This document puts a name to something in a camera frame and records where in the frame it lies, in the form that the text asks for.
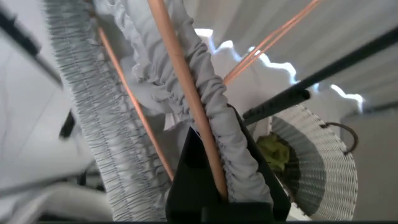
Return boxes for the white curtain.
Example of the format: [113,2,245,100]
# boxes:
[183,0,398,106]

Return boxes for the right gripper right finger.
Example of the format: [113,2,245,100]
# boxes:
[228,104,292,222]

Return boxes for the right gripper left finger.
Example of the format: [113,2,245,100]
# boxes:
[165,126,231,222]

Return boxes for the green garment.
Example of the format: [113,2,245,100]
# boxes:
[256,133,292,172]

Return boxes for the pale grey shorts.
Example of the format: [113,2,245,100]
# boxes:
[43,0,274,222]

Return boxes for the white laundry basket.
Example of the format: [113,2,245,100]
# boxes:
[248,104,359,222]

